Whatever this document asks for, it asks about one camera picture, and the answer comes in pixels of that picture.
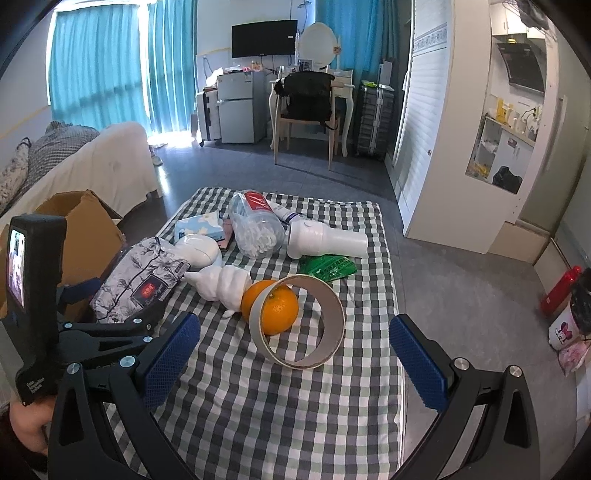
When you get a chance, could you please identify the checkered tablecloth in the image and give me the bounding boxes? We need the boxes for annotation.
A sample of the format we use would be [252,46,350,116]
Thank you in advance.
[103,185,409,480]

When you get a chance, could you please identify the dark drawer tower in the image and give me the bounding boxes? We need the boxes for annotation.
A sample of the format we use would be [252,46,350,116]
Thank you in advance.
[353,80,396,158]

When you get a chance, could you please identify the white purple cream tube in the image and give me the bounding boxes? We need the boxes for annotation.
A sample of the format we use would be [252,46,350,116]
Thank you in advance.
[267,200,304,225]

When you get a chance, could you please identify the wooden chair with black bag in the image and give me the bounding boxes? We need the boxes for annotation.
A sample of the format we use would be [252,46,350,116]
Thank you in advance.
[273,71,338,170]

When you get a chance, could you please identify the orange fruit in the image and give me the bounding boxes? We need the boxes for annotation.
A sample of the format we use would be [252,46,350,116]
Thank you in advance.
[240,279,298,336]

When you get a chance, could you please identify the clear cotton swab jar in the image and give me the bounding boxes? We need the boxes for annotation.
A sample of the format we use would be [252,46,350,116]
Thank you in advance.
[228,190,286,259]

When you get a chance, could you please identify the silver mini fridge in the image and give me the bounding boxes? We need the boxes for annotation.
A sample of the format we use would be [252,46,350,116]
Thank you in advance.
[217,70,269,144]

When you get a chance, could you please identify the black range hood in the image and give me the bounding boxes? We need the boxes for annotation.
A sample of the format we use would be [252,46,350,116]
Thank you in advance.
[497,43,545,94]

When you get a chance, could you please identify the white cartoon bag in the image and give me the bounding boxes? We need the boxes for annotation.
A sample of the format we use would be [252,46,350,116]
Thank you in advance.
[548,304,581,352]

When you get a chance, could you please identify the white conch shell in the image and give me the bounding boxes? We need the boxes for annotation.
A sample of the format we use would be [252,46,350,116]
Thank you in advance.
[183,265,252,318]

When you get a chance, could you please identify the white lint shaver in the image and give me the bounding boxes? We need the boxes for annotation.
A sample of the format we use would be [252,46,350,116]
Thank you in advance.
[287,220,369,260]

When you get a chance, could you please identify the black television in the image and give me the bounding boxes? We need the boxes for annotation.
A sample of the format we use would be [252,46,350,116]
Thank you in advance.
[230,20,297,58]

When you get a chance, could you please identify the tape roll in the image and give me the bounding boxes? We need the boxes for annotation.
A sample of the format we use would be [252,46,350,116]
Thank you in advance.
[247,274,346,370]

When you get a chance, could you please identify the green snack packet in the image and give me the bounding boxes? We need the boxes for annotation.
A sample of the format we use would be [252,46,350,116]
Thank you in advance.
[298,255,356,283]

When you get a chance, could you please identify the white computer mouse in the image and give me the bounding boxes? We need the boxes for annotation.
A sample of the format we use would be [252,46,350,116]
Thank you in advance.
[175,234,222,271]

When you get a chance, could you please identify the red patterned card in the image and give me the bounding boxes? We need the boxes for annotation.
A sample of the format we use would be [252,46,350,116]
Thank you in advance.
[217,218,233,250]

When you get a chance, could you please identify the grey checked blanket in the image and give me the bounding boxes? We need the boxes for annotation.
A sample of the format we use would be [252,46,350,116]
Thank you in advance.
[18,121,99,197]

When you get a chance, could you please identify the floral pillow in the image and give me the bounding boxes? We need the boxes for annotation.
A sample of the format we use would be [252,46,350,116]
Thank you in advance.
[0,137,31,211]

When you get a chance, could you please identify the cardboard box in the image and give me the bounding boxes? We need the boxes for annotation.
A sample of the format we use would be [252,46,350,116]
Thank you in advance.
[0,189,127,319]

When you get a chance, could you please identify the blue curtains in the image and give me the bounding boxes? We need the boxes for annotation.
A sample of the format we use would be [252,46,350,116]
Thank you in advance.
[47,1,197,135]

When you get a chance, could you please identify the person left hand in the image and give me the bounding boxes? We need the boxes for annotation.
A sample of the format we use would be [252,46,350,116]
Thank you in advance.
[9,396,56,456]

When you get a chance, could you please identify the white louvered wardrobe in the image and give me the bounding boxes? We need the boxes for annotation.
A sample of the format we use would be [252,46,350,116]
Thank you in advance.
[387,1,559,263]

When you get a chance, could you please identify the white vanity desk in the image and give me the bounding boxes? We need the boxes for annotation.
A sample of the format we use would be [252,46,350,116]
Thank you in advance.
[269,69,355,157]

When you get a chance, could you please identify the red fire extinguisher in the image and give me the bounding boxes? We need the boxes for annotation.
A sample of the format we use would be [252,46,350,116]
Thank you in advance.
[540,266,583,316]

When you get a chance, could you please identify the blue tissue pack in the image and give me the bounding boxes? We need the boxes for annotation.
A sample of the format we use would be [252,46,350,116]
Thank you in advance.
[173,211,225,242]

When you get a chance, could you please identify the round vanity mirror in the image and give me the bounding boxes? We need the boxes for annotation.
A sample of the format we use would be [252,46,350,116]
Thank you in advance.
[297,22,339,67]

